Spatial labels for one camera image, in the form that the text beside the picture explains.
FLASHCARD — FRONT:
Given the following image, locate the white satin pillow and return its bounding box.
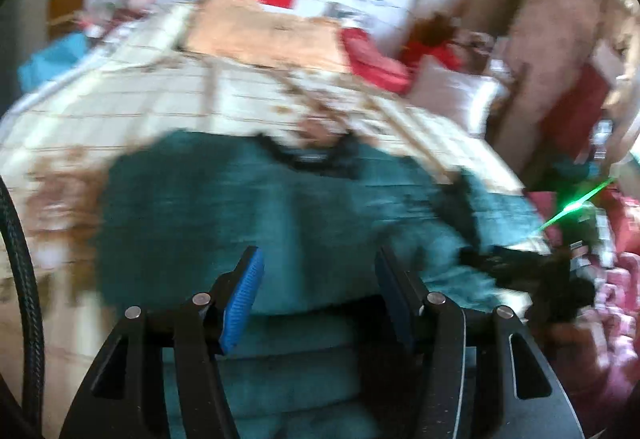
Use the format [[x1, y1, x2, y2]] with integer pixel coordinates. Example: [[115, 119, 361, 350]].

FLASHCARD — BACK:
[[407, 55, 509, 138]]

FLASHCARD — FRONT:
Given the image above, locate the floral cream bedspread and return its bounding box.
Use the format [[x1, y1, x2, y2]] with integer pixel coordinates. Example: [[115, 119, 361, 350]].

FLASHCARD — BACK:
[[1, 3, 530, 438]]

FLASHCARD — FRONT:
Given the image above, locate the red pillow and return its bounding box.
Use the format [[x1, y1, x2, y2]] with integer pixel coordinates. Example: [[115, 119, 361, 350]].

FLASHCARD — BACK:
[[341, 27, 410, 95]]

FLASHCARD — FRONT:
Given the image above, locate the dark green puffer jacket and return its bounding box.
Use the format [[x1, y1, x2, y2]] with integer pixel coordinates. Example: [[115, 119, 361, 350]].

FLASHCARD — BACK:
[[96, 131, 540, 438]]

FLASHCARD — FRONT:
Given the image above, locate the blue paper bag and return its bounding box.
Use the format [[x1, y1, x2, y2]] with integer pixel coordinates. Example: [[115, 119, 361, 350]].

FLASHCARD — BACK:
[[17, 32, 89, 93]]

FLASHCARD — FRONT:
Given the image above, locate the plush pig red hat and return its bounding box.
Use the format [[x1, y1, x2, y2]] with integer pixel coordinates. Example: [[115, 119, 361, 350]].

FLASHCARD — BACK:
[[111, 0, 156, 25]]

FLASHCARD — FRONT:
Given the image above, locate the black braided cable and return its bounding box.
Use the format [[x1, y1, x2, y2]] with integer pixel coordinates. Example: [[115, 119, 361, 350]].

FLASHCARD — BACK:
[[0, 175, 48, 429]]

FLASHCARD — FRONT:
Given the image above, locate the maroon velvet blanket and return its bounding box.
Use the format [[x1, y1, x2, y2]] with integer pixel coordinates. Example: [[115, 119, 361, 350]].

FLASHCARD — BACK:
[[528, 188, 639, 437]]

